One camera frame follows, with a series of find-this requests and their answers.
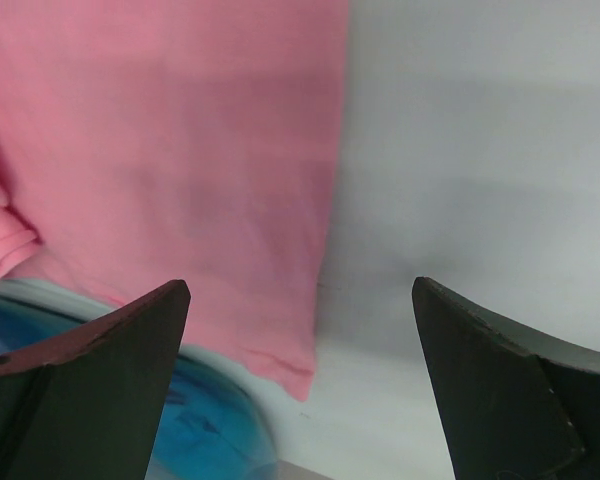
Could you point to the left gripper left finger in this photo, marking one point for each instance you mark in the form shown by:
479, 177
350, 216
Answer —
86, 404

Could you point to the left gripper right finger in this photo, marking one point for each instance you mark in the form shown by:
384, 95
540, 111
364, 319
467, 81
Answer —
514, 402

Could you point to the pink t shirt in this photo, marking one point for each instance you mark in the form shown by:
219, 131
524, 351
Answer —
143, 141

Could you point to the translucent blue plastic bin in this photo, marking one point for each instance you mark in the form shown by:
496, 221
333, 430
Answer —
209, 427

